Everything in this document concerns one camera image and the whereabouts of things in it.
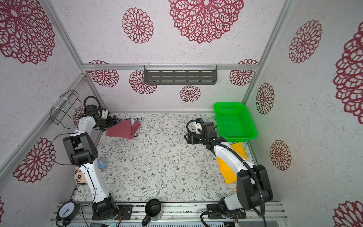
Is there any maroon tank top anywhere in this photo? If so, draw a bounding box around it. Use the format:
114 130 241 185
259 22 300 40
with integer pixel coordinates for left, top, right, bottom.
106 121 135 139

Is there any blue white striped tank top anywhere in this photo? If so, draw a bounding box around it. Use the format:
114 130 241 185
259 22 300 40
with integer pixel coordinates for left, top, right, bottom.
121 118 142 137

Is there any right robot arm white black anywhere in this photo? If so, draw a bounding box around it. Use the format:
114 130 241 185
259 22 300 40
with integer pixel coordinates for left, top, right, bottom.
184 118 273 217

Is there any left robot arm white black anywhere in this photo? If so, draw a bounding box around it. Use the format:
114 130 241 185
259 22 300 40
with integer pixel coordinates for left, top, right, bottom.
63 105 119 219

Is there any green plastic basket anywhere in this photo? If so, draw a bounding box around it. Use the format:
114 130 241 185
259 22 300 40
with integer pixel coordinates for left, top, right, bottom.
213 102 258 143

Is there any yellow cloth bag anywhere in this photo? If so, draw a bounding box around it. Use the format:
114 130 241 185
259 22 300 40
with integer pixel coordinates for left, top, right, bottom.
218 142 247 184

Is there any cartoon plush doll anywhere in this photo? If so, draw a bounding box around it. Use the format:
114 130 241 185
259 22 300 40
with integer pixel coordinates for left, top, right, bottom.
73 157 106 184

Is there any black thermos mug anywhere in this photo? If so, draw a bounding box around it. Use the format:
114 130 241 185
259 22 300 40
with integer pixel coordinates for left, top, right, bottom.
141 199 164 227

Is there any round analog clock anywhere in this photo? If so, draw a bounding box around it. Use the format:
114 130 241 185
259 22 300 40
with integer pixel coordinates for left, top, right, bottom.
55 200 80 227

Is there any black wire wall rack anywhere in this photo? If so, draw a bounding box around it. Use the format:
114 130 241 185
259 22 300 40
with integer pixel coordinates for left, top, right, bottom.
49 89 84 129

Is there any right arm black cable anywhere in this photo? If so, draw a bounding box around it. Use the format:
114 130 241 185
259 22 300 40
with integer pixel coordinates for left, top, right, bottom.
185 119 266 218

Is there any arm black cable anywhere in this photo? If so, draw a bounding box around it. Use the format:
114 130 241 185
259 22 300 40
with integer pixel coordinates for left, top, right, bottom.
185 119 266 218
50 96 103 227

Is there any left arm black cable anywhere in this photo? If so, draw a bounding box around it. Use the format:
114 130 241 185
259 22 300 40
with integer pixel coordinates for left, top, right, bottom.
50 96 103 227

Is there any grey wall shelf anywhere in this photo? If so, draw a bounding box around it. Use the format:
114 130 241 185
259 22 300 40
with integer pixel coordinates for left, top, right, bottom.
143 65 218 85

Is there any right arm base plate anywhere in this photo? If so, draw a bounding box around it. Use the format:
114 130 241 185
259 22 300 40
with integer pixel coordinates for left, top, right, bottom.
207 203 247 220

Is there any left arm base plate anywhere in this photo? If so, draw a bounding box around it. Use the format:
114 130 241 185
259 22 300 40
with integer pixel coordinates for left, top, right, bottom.
91 204 133 221

